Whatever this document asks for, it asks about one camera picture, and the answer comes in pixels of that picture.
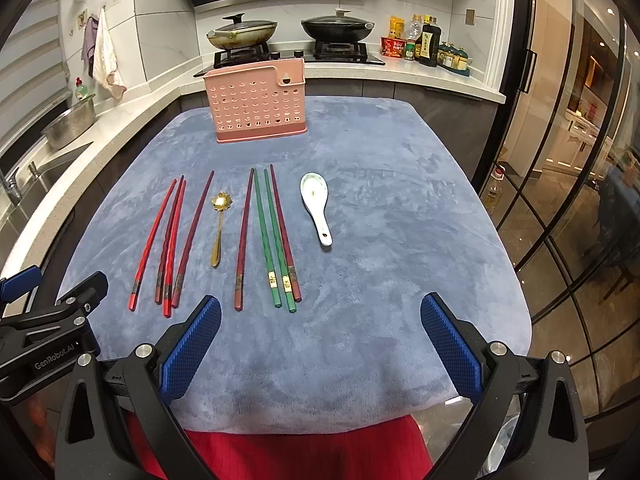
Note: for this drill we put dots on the white kitchen countertop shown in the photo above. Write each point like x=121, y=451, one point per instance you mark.
x=118, y=123

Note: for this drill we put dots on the steel kitchen sink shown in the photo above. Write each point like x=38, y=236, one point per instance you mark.
x=39, y=182

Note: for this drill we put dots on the oil bottle on floor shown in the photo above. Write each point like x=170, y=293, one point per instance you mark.
x=493, y=188

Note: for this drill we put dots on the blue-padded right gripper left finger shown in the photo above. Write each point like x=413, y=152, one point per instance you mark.
x=93, y=441

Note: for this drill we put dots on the dark soy sauce bottle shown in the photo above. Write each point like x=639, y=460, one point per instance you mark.
x=427, y=45

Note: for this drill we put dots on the black gas stove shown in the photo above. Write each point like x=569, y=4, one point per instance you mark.
x=320, y=52

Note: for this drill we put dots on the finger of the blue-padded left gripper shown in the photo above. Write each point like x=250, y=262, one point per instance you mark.
x=86, y=295
x=19, y=284

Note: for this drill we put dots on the clear plastic bottle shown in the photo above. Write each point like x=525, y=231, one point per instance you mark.
x=414, y=28

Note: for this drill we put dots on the beige wok with lid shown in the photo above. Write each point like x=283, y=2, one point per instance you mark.
x=241, y=34

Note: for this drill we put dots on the green dish soap bottle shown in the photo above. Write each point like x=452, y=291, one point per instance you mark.
x=81, y=91

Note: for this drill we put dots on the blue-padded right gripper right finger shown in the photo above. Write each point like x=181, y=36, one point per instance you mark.
x=549, y=438

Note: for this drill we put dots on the steel colander bowl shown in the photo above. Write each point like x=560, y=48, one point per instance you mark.
x=71, y=124

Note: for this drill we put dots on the blue-grey table cloth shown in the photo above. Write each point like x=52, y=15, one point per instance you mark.
x=319, y=248

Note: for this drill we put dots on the white hanging towel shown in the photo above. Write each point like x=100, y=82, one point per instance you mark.
x=105, y=65

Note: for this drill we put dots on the spice jar rack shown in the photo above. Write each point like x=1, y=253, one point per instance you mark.
x=454, y=59

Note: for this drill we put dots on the red instant noodle cup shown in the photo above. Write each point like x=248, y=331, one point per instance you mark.
x=393, y=47

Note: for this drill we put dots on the white ceramic soup spoon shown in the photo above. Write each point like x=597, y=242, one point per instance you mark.
x=315, y=193

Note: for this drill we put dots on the purple hanging cloth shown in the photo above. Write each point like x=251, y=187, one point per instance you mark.
x=88, y=49

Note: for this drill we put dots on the green chopstick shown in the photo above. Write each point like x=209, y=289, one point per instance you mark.
x=290, y=302
x=270, y=269

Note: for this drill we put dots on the yellow snack packet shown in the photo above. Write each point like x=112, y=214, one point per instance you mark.
x=397, y=27

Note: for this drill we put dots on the chrome faucet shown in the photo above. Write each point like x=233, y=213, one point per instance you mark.
x=9, y=183

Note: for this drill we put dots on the pink perforated utensil holder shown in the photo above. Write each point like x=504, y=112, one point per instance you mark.
x=257, y=100

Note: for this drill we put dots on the bright red chopstick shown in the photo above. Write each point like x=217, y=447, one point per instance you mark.
x=167, y=291
x=138, y=276

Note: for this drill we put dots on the dark red chopstick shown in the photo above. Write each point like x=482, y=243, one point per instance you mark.
x=158, y=294
x=240, y=261
x=297, y=295
x=181, y=274

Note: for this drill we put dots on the small green-cap jar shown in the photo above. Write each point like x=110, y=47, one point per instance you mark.
x=410, y=50

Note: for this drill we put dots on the red fabric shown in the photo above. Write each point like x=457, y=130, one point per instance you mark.
x=389, y=450

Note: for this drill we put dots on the gold flower spoon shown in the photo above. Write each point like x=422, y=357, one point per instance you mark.
x=221, y=202

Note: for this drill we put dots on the black wok with lid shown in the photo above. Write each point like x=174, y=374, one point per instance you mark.
x=339, y=27

